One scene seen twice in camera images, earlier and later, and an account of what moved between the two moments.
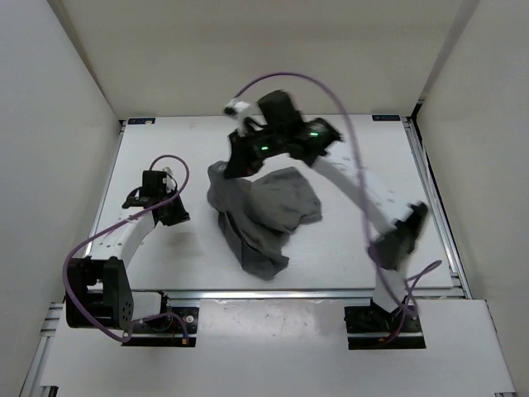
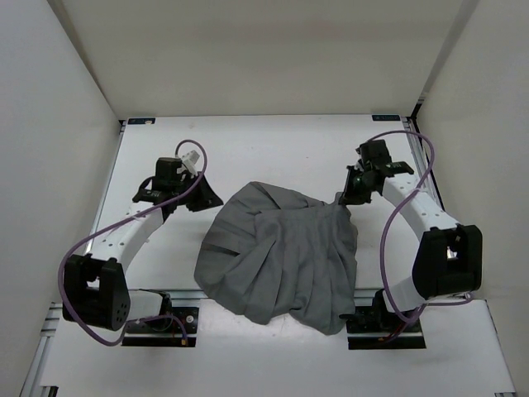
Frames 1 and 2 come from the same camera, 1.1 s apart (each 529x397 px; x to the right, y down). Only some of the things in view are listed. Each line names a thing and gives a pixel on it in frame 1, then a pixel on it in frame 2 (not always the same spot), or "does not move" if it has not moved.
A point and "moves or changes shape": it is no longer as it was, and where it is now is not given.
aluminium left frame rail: [103, 193] does not move
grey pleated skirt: [258, 217] moves or changes shape
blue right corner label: [386, 117] does not move
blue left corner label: [144, 121] does not move
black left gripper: [179, 216] → [207, 198]
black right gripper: [245, 162] → [348, 196]
